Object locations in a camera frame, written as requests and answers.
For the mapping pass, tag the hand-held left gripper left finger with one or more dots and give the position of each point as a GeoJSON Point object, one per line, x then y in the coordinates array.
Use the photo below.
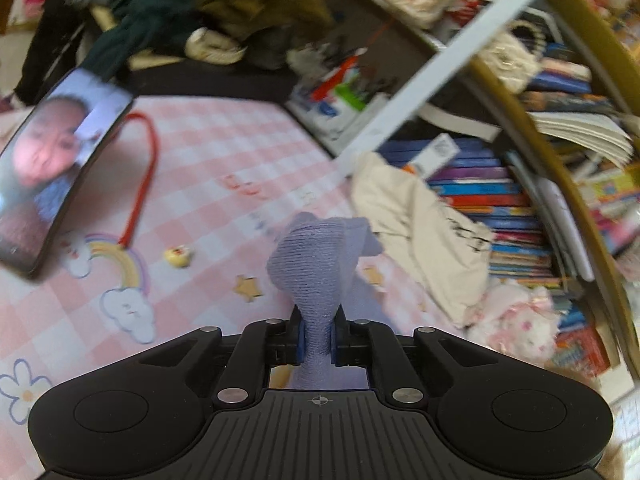
{"type": "Point", "coordinates": [300, 342]}

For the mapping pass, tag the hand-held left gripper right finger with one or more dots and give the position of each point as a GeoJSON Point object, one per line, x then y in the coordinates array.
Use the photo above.
{"type": "Point", "coordinates": [333, 345]}

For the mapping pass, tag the purple and pink sweater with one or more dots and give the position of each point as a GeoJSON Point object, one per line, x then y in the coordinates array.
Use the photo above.
{"type": "Point", "coordinates": [320, 270]}

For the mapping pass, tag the cream tote bag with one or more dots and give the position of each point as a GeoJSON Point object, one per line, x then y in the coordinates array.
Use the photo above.
{"type": "Point", "coordinates": [425, 230]}

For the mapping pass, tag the small yellow charm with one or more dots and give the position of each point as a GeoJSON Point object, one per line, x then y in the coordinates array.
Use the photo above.
{"type": "Point", "coordinates": [178, 255]}

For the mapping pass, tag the white plush rabbit toy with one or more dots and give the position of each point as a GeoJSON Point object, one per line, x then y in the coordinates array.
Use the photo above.
{"type": "Point", "coordinates": [520, 320]}

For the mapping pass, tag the pink checkered printed sheet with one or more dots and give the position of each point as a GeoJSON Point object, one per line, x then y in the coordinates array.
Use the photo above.
{"type": "Point", "coordinates": [200, 170]}

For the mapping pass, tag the row of colourful books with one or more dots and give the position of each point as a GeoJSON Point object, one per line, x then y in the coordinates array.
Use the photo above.
{"type": "Point", "coordinates": [500, 210]}

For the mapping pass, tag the wooden bookshelf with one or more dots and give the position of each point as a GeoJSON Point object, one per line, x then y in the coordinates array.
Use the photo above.
{"type": "Point", "coordinates": [535, 125]}

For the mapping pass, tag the black smartphone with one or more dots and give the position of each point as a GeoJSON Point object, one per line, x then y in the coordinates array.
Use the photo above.
{"type": "Point", "coordinates": [55, 160]}

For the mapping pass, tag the white woven bag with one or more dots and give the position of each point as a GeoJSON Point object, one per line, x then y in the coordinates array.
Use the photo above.
{"type": "Point", "coordinates": [515, 55]}

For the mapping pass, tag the dark green cloth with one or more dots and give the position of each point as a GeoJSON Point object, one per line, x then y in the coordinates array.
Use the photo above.
{"type": "Point", "coordinates": [140, 25]}

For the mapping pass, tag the white bookshelf frame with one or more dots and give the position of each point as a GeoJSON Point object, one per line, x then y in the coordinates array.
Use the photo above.
{"type": "Point", "coordinates": [450, 55]}

